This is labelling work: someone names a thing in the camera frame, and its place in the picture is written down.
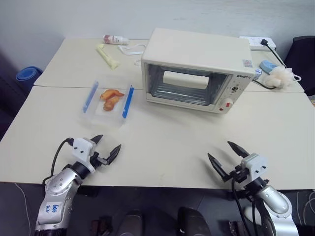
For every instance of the white power strip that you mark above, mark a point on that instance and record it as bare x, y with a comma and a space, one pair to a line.
253, 43

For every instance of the blue container clip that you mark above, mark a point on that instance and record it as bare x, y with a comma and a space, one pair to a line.
90, 96
128, 100

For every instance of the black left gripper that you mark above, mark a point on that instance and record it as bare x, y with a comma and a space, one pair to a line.
98, 160

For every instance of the clear container with blue clips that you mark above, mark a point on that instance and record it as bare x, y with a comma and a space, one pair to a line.
112, 118

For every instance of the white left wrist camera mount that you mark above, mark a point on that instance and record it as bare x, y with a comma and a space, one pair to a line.
82, 148

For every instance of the small white blue box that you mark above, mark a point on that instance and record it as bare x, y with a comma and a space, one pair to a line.
258, 73

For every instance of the cream mesh bath sponge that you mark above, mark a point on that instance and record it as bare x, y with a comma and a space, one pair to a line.
278, 77

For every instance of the blue and white dish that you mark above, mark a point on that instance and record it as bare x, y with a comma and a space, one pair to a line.
267, 66

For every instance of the blue rolled mat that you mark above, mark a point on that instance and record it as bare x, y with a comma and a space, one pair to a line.
28, 75

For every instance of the short orange chicken piece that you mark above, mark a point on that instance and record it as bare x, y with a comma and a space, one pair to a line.
109, 104

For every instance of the pale yellow wrapped stick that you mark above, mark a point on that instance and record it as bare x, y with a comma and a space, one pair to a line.
107, 57

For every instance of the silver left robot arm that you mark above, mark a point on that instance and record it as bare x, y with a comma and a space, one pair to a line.
59, 186

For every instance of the cream toaster oven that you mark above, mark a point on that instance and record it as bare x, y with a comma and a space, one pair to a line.
197, 49

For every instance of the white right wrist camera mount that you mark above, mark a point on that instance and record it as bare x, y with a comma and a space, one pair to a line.
254, 166

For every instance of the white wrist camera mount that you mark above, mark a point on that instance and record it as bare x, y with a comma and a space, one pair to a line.
254, 166
82, 148

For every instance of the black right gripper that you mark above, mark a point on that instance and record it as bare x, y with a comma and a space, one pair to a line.
237, 174

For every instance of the long orange chicken wing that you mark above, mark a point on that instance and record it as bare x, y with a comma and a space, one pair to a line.
110, 93

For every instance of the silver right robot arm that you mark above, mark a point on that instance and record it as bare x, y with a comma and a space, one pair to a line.
278, 204

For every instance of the red label plastic bottle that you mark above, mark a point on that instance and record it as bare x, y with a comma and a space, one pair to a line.
114, 39

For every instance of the black chair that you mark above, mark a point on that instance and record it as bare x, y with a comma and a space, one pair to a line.
301, 61

